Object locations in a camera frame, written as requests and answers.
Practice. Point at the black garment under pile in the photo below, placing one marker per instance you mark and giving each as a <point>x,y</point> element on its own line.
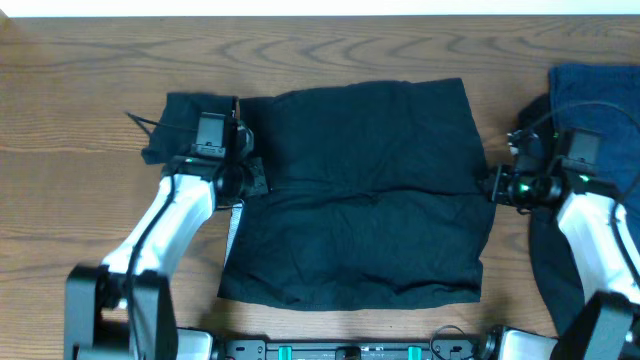
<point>552,262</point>

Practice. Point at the black shorts with white trim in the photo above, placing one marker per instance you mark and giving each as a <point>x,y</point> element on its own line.
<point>373,200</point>

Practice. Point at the small folded black garment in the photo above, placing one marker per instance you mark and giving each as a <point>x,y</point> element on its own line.
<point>179,122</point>

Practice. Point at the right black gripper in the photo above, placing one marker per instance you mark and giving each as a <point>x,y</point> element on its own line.
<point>497,190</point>

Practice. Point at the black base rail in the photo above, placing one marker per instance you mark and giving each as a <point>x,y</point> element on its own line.
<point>447,348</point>

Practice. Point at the navy blue garment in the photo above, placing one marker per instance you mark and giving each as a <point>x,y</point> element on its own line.
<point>603,99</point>

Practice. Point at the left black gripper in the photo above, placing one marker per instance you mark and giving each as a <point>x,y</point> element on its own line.
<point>261,182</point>

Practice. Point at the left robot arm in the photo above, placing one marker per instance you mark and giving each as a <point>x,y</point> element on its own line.
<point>123,307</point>

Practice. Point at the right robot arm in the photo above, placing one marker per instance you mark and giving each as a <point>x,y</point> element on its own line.
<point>589,213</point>

